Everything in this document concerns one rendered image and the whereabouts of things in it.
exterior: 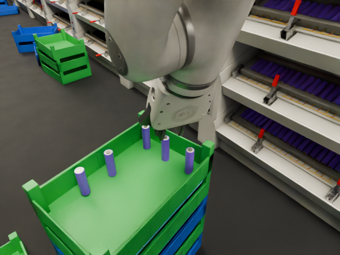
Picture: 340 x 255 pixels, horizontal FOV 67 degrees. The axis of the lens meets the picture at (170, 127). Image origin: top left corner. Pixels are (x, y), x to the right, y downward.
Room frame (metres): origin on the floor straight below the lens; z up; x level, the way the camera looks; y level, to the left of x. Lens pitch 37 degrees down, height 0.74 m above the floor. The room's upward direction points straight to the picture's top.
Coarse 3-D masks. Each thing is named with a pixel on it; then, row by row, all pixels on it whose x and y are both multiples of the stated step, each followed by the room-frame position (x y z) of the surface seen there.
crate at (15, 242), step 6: (12, 234) 0.38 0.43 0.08; (12, 240) 0.37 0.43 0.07; (18, 240) 0.38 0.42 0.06; (6, 246) 0.37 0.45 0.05; (12, 246) 0.38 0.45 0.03; (18, 246) 0.37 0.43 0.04; (24, 246) 0.38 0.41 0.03; (0, 252) 0.36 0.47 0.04; (6, 252) 0.36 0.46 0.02; (12, 252) 0.37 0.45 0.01; (18, 252) 0.37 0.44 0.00; (24, 252) 0.35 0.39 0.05
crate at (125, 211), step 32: (96, 160) 0.40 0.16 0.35; (128, 160) 0.42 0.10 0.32; (160, 160) 0.42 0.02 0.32; (32, 192) 0.28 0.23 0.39; (64, 192) 0.33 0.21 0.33; (96, 192) 0.33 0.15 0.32; (128, 192) 0.33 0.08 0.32; (160, 192) 0.33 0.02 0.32; (64, 224) 0.26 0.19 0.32; (96, 224) 0.26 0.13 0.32; (128, 224) 0.26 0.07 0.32; (160, 224) 0.26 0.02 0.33
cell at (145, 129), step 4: (144, 128) 0.46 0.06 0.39; (148, 128) 0.46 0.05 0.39; (144, 132) 0.46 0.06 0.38; (148, 132) 0.46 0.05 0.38; (144, 136) 0.46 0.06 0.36; (148, 136) 0.46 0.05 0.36; (144, 140) 0.46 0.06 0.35; (148, 140) 0.46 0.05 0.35; (144, 144) 0.46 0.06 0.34; (148, 144) 0.46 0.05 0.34; (144, 148) 0.46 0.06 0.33; (148, 148) 0.46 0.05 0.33
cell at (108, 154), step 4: (104, 152) 0.38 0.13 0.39; (108, 152) 0.38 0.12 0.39; (112, 152) 0.38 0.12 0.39; (104, 156) 0.38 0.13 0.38; (108, 156) 0.37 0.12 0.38; (112, 156) 0.38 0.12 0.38; (108, 160) 0.37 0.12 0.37; (112, 160) 0.38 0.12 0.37; (108, 164) 0.37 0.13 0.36; (112, 164) 0.38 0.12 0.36; (108, 168) 0.37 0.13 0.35; (112, 168) 0.37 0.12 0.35; (108, 172) 0.37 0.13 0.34; (112, 172) 0.37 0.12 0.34; (112, 176) 0.37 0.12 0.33
